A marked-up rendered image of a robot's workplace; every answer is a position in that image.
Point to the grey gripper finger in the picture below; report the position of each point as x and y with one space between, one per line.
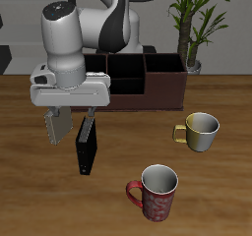
91 111
54 111

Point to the yellow and white mug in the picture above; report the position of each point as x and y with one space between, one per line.
201 131

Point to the green pot plant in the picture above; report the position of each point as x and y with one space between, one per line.
185 33

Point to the dark angular block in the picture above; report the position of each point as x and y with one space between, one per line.
4 59

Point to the grey-tan book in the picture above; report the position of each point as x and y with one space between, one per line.
59 130

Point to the dark brown desk caddy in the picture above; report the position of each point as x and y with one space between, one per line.
164 90

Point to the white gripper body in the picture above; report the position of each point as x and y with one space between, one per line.
70 96

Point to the red patterned mug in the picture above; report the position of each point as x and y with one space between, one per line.
159 194

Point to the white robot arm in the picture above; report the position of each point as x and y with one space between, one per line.
62 40

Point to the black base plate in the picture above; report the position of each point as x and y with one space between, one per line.
149 49

